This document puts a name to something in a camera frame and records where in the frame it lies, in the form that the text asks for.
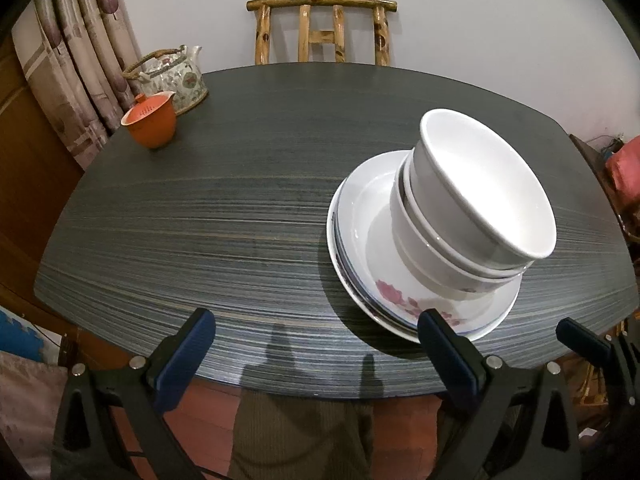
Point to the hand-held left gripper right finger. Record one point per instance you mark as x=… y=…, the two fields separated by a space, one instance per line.
x=445 y=355

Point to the beige patterned curtain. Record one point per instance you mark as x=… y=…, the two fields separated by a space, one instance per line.
x=75 y=60

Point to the person's olive trousers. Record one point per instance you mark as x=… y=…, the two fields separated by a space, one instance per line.
x=300 y=440

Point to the white bowl pink flower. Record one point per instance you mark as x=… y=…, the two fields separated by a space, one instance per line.
x=480 y=180

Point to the small pink blossom plate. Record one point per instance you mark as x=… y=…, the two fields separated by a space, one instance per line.
x=340 y=252

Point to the blue printed bag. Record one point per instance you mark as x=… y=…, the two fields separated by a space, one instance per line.
x=20 y=332

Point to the white bowl purple flowers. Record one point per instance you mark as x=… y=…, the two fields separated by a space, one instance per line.
x=415 y=260

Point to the floral ceramic teapot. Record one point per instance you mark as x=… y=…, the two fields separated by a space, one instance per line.
x=175 y=85

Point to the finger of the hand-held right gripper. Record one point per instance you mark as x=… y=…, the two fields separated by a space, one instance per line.
x=580 y=337

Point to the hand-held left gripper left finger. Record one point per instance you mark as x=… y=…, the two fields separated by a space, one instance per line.
x=187 y=355

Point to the red cloth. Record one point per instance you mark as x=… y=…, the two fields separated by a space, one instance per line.
x=625 y=165

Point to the plain white bowl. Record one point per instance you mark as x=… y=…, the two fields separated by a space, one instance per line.
x=436 y=237

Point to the pink cloth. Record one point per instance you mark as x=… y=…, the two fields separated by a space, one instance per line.
x=25 y=400

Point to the pink lotus print plate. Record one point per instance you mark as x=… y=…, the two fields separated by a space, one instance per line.
x=370 y=260

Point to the large purple floral plate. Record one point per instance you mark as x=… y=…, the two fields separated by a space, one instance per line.
x=331 y=240

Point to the orange tea cup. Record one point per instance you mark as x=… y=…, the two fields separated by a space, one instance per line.
x=150 y=127

